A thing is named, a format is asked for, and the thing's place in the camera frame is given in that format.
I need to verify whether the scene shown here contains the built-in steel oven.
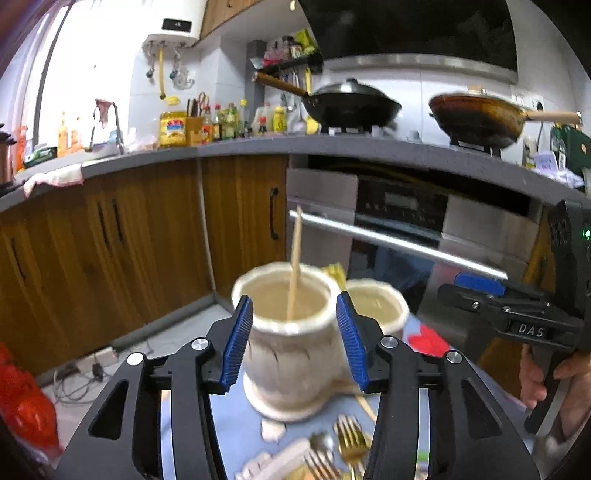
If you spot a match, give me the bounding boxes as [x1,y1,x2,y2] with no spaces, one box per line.
[285,154,550,319]

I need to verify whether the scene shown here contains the kitchen faucet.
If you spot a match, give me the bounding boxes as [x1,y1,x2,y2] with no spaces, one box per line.
[88,99,126,155]

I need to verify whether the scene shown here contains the row of condiment bottles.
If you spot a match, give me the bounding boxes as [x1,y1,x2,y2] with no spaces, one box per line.
[203,99,289,141]

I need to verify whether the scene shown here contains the dark green box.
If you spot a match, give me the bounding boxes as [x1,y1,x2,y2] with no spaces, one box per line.
[551,124,591,178]

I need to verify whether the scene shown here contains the wooden chopstick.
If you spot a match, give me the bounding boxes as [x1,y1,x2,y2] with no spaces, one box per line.
[339,381,377,424]
[286,205,304,321]

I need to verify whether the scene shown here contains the yellow cooking oil bottle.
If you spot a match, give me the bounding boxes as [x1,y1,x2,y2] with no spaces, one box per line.
[159,111,188,148]

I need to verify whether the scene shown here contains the black wall spice shelf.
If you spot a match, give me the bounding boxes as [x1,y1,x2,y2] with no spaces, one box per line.
[252,30,324,77]

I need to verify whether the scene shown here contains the blue printed tablecloth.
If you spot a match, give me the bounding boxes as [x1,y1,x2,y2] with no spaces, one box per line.
[159,314,532,480]

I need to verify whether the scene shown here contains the white and pink cloth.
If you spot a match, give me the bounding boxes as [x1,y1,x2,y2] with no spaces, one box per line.
[23,164,85,198]

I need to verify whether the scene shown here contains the white power strip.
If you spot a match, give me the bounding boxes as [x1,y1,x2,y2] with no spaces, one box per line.
[76,348,118,374]

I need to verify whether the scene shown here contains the cream ceramic double utensil holder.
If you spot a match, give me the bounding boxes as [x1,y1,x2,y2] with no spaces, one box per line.
[231,261,411,422]

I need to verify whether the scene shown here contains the gold fork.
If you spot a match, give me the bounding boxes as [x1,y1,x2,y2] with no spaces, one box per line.
[333,415,372,480]

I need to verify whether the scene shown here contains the person's right hand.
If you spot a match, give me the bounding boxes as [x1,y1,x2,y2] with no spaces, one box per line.
[519,344,591,444]

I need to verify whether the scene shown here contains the wooden wall cabinet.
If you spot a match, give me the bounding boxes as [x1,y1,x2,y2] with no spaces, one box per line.
[198,0,264,40]

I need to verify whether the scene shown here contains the white water heater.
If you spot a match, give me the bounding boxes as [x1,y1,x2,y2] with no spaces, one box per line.
[141,0,206,49]

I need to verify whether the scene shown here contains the wooden base cabinets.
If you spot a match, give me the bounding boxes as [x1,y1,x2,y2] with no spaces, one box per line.
[0,154,289,377]

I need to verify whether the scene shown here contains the yellow utensil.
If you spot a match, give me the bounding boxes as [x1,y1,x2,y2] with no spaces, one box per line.
[323,262,347,291]

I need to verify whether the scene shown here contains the brown metal pot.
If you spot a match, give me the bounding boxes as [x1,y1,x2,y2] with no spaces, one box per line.
[0,124,18,185]

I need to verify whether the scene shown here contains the red plastic bag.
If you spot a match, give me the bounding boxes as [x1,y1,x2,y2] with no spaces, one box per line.
[0,342,63,457]

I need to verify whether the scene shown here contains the brown wok with wooden handle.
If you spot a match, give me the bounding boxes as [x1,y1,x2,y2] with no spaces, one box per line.
[428,88,583,149]

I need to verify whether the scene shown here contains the yellow gas hose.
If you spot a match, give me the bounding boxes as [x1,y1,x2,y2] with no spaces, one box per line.
[157,46,180,104]

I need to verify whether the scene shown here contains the black wok with lid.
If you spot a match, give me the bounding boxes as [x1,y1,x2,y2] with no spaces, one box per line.
[253,71,402,134]

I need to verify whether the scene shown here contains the black range hood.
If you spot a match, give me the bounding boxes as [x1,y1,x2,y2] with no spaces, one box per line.
[295,0,520,84]

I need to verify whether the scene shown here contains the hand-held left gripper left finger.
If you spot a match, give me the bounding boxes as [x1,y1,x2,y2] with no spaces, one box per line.
[53,295,254,480]

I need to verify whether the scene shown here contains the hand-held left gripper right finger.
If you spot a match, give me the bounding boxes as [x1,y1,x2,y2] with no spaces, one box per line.
[335,291,541,480]

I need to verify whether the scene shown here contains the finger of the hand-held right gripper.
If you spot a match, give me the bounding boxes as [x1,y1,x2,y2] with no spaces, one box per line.
[454,272,509,298]
[437,284,513,320]

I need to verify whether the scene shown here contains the wooden knife block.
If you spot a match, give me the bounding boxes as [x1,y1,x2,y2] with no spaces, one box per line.
[185,92,207,146]

